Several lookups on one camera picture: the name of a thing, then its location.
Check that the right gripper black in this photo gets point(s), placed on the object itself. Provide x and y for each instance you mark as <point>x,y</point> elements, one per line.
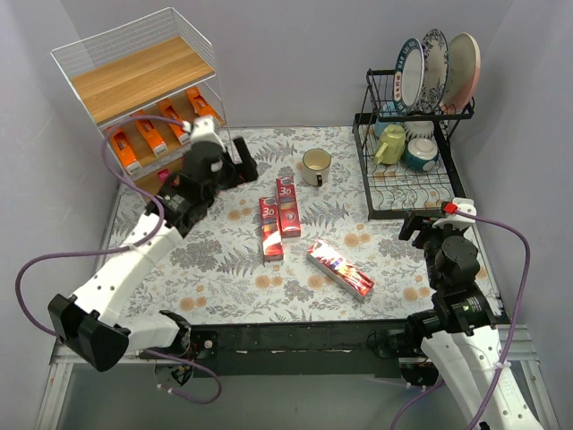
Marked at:
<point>421,230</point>

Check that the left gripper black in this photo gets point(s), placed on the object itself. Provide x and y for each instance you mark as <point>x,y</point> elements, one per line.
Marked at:
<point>234,166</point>

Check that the red 3D toothpaste box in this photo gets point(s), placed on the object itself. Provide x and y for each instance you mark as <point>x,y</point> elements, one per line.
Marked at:
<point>339,269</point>
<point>289,219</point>
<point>271,239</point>

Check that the orange toothpaste box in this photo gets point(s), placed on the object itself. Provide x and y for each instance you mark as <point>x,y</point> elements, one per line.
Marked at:
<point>167,110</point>
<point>150,133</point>
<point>123,149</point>
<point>200,105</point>

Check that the orange toothpaste box top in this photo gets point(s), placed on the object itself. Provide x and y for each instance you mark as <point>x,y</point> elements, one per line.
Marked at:
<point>167,110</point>

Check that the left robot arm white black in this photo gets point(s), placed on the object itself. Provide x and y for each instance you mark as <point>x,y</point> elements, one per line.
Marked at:
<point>87,321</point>

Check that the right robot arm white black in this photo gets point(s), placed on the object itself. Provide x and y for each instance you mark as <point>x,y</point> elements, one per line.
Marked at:
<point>460,333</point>

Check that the teal white bowl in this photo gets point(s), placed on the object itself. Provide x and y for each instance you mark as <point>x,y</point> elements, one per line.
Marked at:
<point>421,154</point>

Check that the yellow green mug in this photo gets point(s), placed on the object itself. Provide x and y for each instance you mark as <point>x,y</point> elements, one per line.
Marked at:
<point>392,145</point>

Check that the floral table mat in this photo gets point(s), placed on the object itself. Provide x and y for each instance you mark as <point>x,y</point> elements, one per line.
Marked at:
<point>217,274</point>

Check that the white blue patterned bowl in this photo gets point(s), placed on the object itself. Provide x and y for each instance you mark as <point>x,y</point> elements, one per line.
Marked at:
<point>418,129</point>

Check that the light blue cup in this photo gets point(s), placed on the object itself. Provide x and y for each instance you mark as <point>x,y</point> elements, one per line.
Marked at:
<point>384,118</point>

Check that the white plate blue rim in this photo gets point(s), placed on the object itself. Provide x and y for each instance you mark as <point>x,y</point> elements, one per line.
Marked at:
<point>408,76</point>

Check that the cream pink plate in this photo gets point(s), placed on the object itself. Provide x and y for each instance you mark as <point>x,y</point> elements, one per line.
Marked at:
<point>463,75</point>

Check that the blue floral plate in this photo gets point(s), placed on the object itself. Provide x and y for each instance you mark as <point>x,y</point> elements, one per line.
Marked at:
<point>436,69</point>

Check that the black wire dish rack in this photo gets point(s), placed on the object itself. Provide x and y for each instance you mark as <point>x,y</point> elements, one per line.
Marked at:
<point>393,191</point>

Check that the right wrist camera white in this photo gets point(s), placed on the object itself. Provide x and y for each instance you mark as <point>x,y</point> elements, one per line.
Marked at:
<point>459,214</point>

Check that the cream mug black handle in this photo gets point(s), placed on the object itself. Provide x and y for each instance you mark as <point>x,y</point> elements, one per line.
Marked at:
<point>316,165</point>

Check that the white wire wooden shelf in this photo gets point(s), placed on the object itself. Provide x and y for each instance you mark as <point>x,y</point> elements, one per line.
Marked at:
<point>132,67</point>

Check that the aluminium frame rail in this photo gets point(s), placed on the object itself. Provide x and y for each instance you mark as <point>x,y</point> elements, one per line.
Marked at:
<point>63,360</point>

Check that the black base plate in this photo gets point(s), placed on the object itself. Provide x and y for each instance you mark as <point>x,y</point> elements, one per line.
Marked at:
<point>375,347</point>

